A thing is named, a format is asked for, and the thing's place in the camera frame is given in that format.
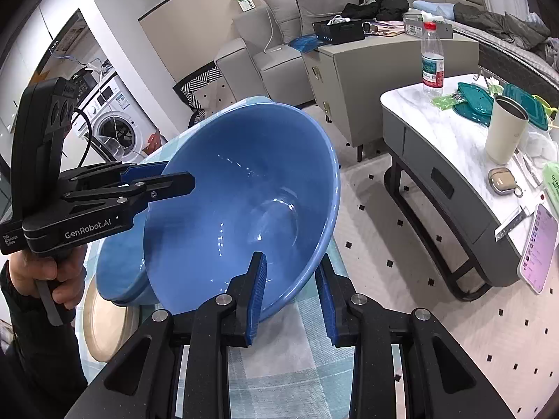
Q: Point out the cream tumbler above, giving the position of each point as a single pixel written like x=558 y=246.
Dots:
x=504 y=131

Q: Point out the person's left forearm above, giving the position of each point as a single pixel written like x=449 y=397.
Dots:
x=26 y=358

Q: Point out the blue bowl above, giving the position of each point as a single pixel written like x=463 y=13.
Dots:
x=244 y=192
x=122 y=270

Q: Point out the marble top coffee table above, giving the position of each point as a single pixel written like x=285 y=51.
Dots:
x=436 y=148

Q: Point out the black clothing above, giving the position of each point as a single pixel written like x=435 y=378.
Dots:
x=380 y=4

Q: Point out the blue packet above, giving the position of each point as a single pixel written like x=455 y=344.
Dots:
x=305 y=42

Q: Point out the black box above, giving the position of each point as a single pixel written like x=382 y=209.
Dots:
x=338 y=32

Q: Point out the beige side cabinet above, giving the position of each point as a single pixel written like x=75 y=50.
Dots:
x=371 y=87

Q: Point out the grey sofa cushion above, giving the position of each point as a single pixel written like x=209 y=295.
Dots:
x=323 y=4
x=279 y=13

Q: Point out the green packet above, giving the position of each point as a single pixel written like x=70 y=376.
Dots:
x=552 y=187

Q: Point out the white washing machine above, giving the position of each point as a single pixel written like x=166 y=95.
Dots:
x=118 y=126

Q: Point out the grey sofa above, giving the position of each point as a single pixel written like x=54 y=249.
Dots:
x=270 y=65

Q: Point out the dark green jacket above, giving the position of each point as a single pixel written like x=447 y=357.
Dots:
x=502 y=24

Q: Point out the person's left hand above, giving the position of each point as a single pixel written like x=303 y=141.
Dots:
x=72 y=279

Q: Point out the clear water bottle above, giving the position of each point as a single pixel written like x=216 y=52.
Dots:
x=432 y=61

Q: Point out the beige earbuds case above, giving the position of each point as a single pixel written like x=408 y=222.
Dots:
x=502 y=181

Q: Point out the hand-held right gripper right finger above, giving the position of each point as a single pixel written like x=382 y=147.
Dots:
x=326 y=310

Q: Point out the teal container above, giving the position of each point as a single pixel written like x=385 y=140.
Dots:
x=535 y=104

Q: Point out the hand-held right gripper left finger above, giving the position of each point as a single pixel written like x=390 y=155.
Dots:
x=258 y=301

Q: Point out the teal container lid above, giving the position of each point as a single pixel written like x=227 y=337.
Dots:
x=474 y=102

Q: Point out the cream round plate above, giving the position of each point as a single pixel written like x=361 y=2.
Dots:
x=105 y=327

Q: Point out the smartphone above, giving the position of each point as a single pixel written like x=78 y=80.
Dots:
x=539 y=248

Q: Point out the red cardboard box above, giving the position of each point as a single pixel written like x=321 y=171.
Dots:
x=153 y=142

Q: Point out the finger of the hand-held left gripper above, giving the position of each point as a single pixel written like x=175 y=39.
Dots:
x=139 y=172
x=174 y=183

